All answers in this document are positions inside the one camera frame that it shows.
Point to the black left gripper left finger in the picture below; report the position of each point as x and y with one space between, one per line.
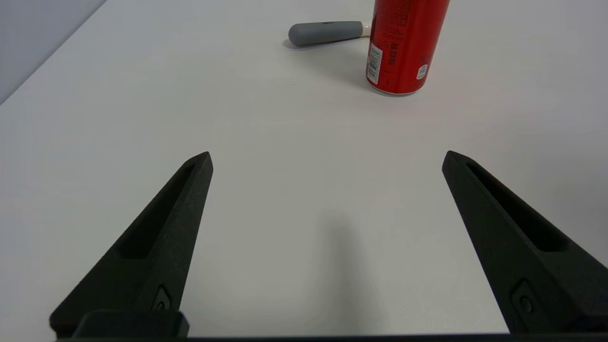
166 266

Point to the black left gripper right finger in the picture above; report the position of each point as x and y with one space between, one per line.
503 237

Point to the grey and cream peeler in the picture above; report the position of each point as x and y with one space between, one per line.
323 33

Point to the red soda can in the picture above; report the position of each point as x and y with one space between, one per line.
403 42

